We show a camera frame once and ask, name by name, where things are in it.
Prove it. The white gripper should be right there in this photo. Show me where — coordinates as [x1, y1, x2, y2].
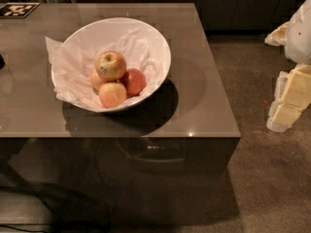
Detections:
[264, 0, 311, 133]

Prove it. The left hidden apple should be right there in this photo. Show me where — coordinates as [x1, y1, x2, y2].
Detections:
[90, 69, 105, 90]

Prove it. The front yellow-red apple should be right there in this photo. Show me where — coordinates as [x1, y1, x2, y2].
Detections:
[98, 83, 127, 108]

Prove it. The dark object at left edge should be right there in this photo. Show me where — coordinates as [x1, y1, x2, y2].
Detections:
[0, 54, 5, 70]

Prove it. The white bowl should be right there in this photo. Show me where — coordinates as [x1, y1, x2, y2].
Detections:
[51, 17, 172, 114]

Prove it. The right red apple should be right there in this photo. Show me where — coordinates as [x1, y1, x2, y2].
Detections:
[121, 69, 147, 96]

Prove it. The black white fiducial marker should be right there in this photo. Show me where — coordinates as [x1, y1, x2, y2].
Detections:
[0, 2, 39, 18]

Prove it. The white crumpled paper liner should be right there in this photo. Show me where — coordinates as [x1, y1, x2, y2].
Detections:
[45, 27, 162, 113]

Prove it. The top yellow-red apple with sticker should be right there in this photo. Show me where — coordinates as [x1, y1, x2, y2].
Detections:
[95, 51, 126, 82]

